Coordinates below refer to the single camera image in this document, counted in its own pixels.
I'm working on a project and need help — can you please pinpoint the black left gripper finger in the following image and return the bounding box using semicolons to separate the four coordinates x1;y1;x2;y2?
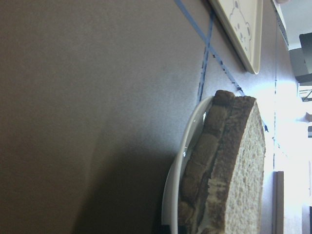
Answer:
152;224;171;234

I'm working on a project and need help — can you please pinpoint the bread slice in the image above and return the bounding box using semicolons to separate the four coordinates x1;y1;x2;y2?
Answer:
178;90;235;234
196;96;266;234

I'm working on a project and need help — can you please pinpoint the white round plate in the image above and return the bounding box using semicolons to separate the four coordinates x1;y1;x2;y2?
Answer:
161;96;214;234

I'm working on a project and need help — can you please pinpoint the cream bear tray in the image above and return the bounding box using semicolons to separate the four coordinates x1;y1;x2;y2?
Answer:
209;0;263;75

